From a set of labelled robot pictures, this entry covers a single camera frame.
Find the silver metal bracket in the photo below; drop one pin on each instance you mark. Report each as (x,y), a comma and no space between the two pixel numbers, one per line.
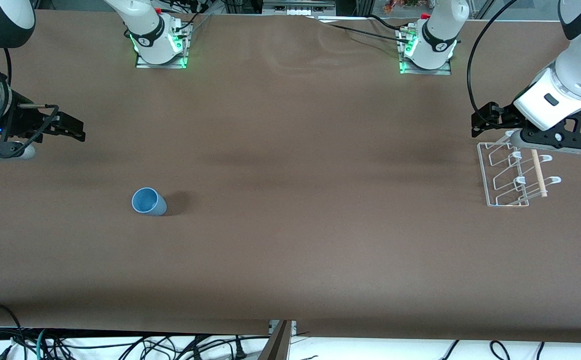
(293,327)

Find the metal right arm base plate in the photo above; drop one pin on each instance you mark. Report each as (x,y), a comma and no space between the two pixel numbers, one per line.
(170,64)

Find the white power strip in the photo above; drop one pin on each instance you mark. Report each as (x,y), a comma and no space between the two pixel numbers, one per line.
(298,11)

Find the blue plastic cup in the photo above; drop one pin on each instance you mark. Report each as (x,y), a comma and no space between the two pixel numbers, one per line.
(145,201)

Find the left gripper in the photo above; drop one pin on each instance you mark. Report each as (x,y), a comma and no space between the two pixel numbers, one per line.
(501,116)

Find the dark table leg beam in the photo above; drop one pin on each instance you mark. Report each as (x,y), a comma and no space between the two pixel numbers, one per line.
(276,347)

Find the wooden rack rod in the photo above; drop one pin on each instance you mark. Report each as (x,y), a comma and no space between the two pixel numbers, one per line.
(539,175)

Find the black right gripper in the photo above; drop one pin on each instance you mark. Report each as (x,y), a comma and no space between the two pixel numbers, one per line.
(22,123)

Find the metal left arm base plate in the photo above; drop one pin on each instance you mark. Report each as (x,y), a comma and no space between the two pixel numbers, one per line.
(440,71)

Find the brown table cover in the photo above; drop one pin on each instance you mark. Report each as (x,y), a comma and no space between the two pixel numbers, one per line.
(290,200)

